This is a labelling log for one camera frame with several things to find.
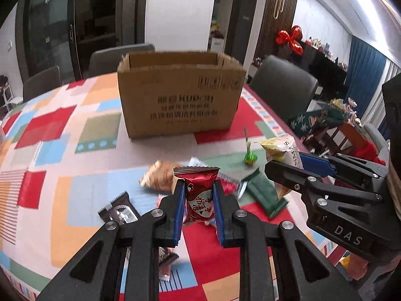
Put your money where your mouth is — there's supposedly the green wrapped lollipop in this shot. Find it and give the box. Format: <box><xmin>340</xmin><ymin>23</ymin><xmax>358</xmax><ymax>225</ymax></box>
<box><xmin>243</xmin><ymin>127</ymin><xmax>257</xmax><ymax>165</ymax></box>

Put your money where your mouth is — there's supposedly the red cloth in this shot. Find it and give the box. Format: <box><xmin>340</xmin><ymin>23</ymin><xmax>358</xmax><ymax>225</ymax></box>
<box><xmin>353</xmin><ymin>141</ymin><xmax>386</xmax><ymax>165</ymax></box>

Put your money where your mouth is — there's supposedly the pink striped snack packet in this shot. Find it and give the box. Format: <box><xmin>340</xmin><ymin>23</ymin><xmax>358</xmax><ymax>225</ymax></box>
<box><xmin>218</xmin><ymin>173</ymin><xmax>242</xmax><ymax>197</ymax></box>

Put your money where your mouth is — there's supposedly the colourful patchwork tablecloth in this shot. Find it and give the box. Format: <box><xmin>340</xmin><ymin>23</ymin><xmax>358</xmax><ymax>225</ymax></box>
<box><xmin>0</xmin><ymin>75</ymin><xmax>345</xmax><ymax>301</ymax></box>

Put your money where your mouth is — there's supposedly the blue curtain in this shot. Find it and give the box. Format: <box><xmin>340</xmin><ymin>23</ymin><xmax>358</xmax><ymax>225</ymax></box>
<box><xmin>345</xmin><ymin>34</ymin><xmax>389</xmax><ymax>123</ymax></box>

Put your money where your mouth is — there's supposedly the small brown snack packet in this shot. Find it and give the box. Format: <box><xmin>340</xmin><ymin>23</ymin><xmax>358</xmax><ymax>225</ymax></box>
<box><xmin>157</xmin><ymin>246</ymin><xmax>180</xmax><ymax>281</ymax></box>

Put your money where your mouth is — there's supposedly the red foil balloon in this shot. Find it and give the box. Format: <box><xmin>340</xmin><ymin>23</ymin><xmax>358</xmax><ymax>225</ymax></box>
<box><xmin>276</xmin><ymin>27</ymin><xmax>304</xmax><ymax>56</ymax></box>

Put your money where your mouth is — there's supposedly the dark sideboard cabinet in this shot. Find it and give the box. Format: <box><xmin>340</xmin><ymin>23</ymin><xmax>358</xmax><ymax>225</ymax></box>
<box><xmin>300</xmin><ymin>41</ymin><xmax>349</xmax><ymax>101</ymax></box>

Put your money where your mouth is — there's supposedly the black framed glass door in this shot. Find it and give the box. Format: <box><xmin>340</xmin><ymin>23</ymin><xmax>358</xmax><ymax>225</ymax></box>
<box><xmin>19</xmin><ymin>0</ymin><xmax>148</xmax><ymax>82</ymax></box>

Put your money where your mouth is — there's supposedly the orange beige snack packet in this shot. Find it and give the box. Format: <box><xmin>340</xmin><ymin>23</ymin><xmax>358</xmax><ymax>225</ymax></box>
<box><xmin>139</xmin><ymin>159</ymin><xmax>182</xmax><ymax>194</ymax></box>

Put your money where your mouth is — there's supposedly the dark interior door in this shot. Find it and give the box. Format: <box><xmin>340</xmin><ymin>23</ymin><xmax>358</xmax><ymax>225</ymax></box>
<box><xmin>224</xmin><ymin>0</ymin><xmax>270</xmax><ymax>67</ymax></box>

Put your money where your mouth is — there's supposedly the red snack packet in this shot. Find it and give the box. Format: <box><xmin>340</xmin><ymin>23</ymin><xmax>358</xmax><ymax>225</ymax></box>
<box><xmin>173</xmin><ymin>166</ymin><xmax>220</xmax><ymax>224</ymax></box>

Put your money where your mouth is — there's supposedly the dark slatted wall panel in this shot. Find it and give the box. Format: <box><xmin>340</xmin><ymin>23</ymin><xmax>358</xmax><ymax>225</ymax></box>
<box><xmin>256</xmin><ymin>0</ymin><xmax>300</xmax><ymax>61</ymax></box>

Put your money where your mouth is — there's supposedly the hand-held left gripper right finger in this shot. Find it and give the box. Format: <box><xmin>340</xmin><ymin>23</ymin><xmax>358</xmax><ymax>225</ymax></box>
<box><xmin>212</xmin><ymin>180</ymin><xmax>363</xmax><ymax>301</ymax></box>

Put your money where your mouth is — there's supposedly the wooden side table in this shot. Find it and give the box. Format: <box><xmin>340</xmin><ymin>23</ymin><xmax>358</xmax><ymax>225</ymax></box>
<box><xmin>326</xmin><ymin>122</ymin><xmax>371</xmax><ymax>157</ymax></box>

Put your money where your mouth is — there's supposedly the grey armchair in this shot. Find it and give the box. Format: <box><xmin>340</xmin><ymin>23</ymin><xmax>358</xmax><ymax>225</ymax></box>
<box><xmin>363</xmin><ymin>122</ymin><xmax>389</xmax><ymax>158</ymax></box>

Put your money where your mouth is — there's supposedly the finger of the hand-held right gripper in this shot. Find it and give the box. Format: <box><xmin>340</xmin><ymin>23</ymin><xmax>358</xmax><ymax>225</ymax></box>
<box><xmin>297</xmin><ymin>151</ymin><xmax>389</xmax><ymax>180</ymax></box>
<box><xmin>265</xmin><ymin>160</ymin><xmax>384</xmax><ymax>223</ymax></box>

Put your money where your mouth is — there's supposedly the cream yellow snack packet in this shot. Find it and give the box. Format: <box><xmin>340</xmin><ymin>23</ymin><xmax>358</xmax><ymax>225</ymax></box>
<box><xmin>257</xmin><ymin>134</ymin><xmax>304</xmax><ymax>199</ymax></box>

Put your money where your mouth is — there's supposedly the brown cardboard box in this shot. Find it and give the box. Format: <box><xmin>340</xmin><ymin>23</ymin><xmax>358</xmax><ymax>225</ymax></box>
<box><xmin>117</xmin><ymin>51</ymin><xmax>247</xmax><ymax>139</ymax></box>

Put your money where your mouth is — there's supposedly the green printed cloth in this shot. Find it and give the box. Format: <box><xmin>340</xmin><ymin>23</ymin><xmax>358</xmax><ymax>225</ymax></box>
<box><xmin>287</xmin><ymin>99</ymin><xmax>355</xmax><ymax>139</ymax></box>

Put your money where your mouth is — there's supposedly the dark green snack packet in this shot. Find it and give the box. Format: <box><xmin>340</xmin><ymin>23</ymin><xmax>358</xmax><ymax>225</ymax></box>
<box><xmin>240</xmin><ymin>168</ymin><xmax>289</xmax><ymax>220</ymax></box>

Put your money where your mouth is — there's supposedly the grey dining chair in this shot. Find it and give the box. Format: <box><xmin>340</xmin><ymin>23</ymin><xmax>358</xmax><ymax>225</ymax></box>
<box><xmin>88</xmin><ymin>43</ymin><xmax>156</xmax><ymax>79</ymax></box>
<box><xmin>23</xmin><ymin>66</ymin><xmax>61</xmax><ymax>102</ymax></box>
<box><xmin>249</xmin><ymin>55</ymin><xmax>319</xmax><ymax>123</ymax></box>

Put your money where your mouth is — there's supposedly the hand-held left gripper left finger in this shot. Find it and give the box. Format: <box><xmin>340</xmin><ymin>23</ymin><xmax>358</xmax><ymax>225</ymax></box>
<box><xmin>36</xmin><ymin>177</ymin><xmax>186</xmax><ymax>301</ymax></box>

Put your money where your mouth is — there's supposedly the dark brown snack packet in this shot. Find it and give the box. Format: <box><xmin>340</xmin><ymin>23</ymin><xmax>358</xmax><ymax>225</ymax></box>
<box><xmin>98</xmin><ymin>191</ymin><xmax>142</xmax><ymax>226</ymax></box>

